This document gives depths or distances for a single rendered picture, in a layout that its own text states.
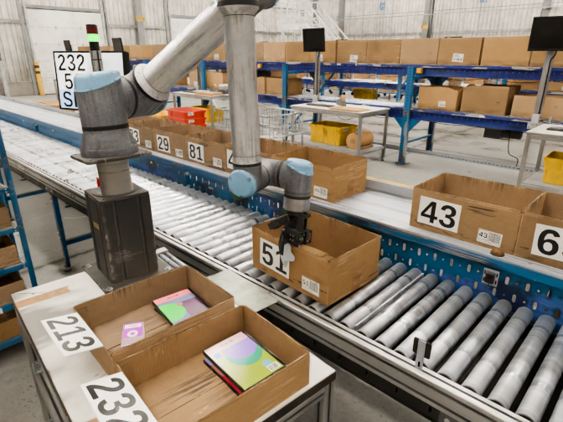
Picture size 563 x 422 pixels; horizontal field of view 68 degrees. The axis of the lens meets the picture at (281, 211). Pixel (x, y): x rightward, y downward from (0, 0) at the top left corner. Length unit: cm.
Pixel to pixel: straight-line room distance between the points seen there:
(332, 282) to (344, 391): 93
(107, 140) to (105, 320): 58
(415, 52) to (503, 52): 118
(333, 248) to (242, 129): 70
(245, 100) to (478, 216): 92
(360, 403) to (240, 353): 112
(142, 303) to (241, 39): 88
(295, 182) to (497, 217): 72
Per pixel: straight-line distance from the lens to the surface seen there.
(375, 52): 706
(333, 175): 193
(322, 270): 138
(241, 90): 124
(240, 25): 124
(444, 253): 171
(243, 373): 112
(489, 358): 135
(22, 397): 251
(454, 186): 197
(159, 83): 157
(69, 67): 256
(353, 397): 221
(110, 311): 144
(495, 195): 192
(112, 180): 155
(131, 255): 162
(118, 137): 151
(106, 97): 150
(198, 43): 147
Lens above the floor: 154
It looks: 21 degrees down
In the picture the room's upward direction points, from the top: straight up
